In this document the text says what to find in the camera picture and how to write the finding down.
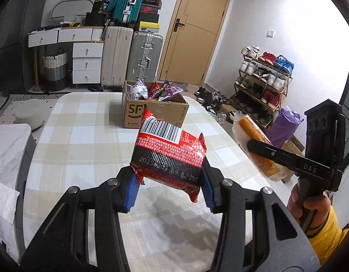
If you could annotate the white side table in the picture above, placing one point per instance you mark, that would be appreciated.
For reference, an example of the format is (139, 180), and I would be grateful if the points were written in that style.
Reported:
(17, 146)

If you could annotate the purple bag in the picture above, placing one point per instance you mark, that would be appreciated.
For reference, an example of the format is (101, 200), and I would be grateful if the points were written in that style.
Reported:
(284, 126)

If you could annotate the red black snack packet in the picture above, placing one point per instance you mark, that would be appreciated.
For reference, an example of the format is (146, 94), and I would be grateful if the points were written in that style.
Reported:
(168, 155)

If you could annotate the white drawer desk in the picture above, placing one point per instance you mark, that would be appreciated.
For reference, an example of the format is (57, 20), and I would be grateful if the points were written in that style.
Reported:
(83, 45)

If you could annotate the wooden door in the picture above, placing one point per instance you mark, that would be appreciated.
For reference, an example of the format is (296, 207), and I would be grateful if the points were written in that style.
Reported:
(191, 39)

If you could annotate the black bag on desk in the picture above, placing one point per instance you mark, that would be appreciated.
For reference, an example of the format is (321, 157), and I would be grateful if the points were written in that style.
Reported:
(97, 16)

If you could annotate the silver white snack packet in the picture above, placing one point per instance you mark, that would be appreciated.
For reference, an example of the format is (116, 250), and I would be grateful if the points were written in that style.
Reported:
(138, 91)

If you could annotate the yellow black shoe box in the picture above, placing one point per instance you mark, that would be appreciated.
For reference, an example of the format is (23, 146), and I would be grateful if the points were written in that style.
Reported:
(149, 27)

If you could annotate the woven laundry basket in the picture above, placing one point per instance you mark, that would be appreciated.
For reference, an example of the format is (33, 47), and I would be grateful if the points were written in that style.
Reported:
(55, 70)

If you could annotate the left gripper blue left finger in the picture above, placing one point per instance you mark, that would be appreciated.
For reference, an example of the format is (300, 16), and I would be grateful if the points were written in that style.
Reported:
(128, 189)

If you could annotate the purple snack packet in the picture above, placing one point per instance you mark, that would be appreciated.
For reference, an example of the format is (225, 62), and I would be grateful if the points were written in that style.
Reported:
(169, 92)

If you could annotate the dark grey refrigerator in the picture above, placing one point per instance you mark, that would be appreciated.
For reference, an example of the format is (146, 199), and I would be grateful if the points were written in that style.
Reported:
(17, 19)

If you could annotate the grey oval mirror frame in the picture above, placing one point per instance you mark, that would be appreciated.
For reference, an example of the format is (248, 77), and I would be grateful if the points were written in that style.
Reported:
(70, 10)

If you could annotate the orange bread packet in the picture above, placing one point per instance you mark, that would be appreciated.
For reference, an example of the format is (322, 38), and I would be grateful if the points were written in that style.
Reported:
(257, 147)

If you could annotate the right hand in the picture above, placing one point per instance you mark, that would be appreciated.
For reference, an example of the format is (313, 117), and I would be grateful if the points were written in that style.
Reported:
(320, 204)

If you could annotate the stacked shoe boxes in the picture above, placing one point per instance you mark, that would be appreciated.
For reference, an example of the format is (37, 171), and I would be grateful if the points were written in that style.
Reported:
(149, 11)

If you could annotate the yellow right sleeve forearm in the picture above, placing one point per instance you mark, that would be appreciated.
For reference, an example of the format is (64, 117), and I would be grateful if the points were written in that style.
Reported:
(327, 237)

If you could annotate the wooden shoe rack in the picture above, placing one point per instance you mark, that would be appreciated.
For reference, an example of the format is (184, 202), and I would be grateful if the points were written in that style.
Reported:
(262, 85)

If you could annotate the silver suitcase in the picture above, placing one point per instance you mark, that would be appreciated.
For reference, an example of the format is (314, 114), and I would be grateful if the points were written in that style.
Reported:
(144, 56)

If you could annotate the beige suitcase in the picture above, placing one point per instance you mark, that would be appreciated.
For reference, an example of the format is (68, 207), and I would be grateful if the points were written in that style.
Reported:
(117, 43)

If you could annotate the SF cardboard box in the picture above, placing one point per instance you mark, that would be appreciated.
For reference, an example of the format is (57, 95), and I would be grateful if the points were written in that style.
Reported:
(173, 112)

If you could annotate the light switch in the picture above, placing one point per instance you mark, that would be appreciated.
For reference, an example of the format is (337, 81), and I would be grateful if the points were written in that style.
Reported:
(270, 33)

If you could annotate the red triangular snack packet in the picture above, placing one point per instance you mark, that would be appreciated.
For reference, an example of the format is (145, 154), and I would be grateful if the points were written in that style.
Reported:
(155, 90)

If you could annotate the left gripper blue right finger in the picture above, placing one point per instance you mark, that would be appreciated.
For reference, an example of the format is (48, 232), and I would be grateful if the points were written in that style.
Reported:
(211, 187)

